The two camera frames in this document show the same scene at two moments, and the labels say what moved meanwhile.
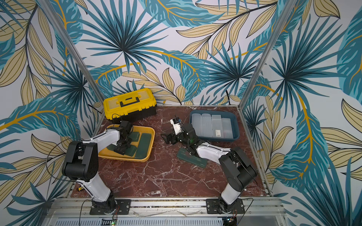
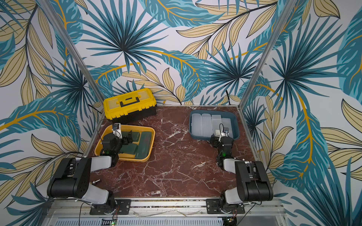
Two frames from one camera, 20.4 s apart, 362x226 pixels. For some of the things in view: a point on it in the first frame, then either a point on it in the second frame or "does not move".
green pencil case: x=183 y=154 -> x=130 y=149
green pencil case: x=142 y=151 does not move
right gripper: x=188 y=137 -> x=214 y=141
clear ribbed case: x=196 y=123 does not move
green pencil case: x=134 y=136 does not move
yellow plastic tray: x=141 y=149 does not move
